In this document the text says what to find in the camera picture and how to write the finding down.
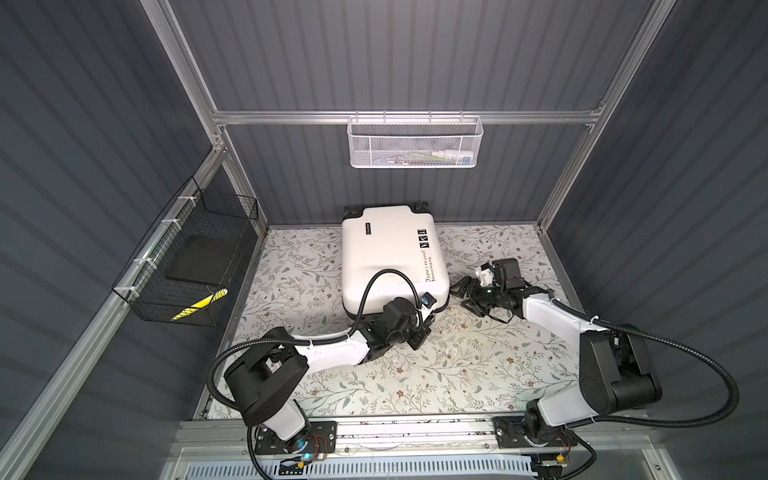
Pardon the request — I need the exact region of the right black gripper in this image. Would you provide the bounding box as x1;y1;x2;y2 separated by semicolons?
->
446;276;503;315

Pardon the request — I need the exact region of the black hard-shell suitcase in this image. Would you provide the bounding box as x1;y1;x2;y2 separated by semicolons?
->
341;201;450;319

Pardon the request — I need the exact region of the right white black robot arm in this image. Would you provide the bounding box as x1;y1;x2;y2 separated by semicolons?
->
450;276;662;446

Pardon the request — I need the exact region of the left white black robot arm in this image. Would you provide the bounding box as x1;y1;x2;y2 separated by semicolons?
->
220;293;437;453

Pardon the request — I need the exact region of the floral table cloth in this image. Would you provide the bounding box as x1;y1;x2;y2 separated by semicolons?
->
235;227;578;417

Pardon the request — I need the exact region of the white perforated vent panel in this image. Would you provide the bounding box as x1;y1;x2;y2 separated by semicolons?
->
185;458;538;480

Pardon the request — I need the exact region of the yellow black striped item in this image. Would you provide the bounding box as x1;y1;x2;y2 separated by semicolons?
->
172;288;228;322

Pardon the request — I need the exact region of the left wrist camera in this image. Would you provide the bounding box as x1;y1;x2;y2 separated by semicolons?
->
420;292;437;310

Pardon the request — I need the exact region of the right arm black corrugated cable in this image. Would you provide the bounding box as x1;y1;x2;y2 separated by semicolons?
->
551;296;740;430

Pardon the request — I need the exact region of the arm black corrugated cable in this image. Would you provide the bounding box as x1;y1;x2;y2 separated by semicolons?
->
551;296;740;430
206;268;424;480

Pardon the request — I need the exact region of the white wire mesh basket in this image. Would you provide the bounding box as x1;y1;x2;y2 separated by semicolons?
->
346;115;484;169

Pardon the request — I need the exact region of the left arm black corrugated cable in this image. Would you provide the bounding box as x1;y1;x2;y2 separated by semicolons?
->
206;268;424;480

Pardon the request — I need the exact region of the black wire mesh basket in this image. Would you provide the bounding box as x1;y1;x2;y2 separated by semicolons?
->
113;180;260;327

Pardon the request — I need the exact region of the aluminium mounting rail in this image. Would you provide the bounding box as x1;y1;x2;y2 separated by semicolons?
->
169;413;658;460

